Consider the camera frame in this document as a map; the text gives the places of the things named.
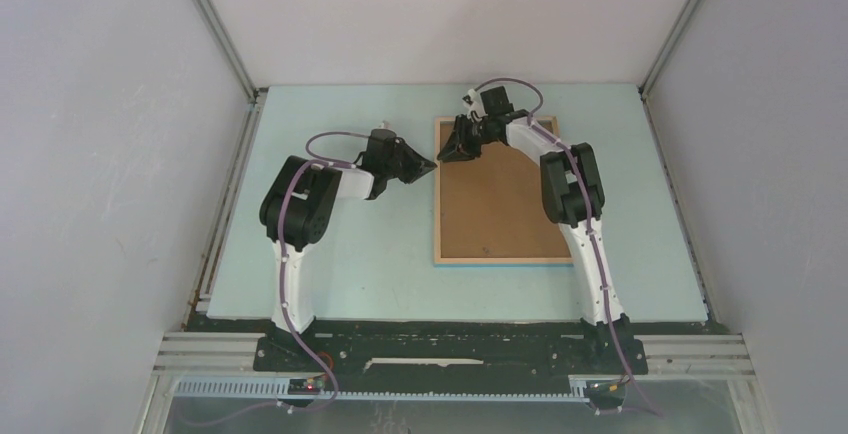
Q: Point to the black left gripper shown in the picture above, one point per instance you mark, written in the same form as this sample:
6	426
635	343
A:
417	165

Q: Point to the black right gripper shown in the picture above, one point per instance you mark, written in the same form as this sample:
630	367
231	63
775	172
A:
458	146

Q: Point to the brown cardboard backing board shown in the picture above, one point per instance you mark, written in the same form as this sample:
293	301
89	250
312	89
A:
497	199

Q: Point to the wooden picture frame with glass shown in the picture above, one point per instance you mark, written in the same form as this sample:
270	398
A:
503	262

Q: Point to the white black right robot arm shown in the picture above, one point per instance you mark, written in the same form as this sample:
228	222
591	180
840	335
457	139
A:
571	188

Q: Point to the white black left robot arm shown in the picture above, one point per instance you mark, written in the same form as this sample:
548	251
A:
297	209

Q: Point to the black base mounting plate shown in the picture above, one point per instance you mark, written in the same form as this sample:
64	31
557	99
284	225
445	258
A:
442	358

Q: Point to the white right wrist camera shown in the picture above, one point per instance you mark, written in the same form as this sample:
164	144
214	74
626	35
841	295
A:
473	104

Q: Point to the left aluminium corner post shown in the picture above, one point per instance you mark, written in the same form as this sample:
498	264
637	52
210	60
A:
220	35

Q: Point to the aluminium corner post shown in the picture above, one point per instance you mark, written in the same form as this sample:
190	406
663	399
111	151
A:
668	47
220	35

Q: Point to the right aluminium corner post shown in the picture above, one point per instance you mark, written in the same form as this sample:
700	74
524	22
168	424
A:
668	47

